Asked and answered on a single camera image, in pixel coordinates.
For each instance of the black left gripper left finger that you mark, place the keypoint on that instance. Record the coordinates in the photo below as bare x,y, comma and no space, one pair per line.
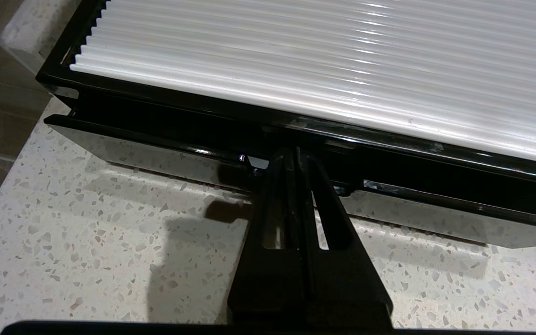
268,279

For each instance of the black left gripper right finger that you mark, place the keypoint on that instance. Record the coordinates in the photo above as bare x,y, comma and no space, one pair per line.
342,288

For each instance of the white ribbed tray lid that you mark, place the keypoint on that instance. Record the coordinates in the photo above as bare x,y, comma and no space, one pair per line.
319,60

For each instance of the black drawer box white top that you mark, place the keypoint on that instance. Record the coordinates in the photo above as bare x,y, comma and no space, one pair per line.
110,95

